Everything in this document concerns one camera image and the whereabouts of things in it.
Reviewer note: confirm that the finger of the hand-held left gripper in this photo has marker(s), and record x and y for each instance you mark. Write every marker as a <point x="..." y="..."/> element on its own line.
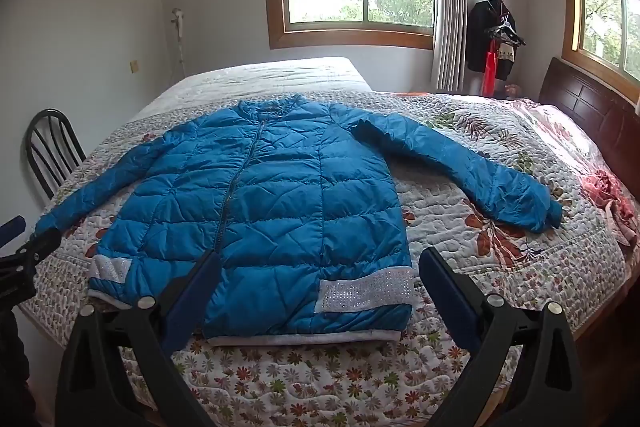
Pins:
<point x="11" y="228"/>
<point x="41" y="243"/>

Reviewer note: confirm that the red floral cloth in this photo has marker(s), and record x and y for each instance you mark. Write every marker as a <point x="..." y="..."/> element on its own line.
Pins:
<point x="607" y="197"/>

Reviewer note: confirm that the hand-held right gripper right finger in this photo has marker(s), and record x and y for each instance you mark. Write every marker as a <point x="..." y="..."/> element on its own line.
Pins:
<point x="445" y="297"/>

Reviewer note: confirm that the narrow wooden frame window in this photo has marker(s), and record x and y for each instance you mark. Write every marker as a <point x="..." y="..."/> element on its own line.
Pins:
<point x="600" y="7"/>

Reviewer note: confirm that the bed with floral quilt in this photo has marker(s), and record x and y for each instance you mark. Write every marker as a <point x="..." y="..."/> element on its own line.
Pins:
<point x="500" y="267"/>

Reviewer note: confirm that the blue quilted puffer jacket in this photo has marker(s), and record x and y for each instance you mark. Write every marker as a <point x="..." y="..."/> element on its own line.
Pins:
<point x="280" y="207"/>

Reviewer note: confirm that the black metal chair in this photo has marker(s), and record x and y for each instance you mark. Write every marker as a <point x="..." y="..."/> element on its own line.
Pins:
<point x="51" y="112"/>

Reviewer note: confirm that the dark wooden headboard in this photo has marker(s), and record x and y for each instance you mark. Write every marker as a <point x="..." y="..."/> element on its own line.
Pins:
<point x="590" y="107"/>

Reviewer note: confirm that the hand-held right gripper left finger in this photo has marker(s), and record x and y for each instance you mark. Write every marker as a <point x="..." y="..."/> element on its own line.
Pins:
<point x="192" y="302"/>

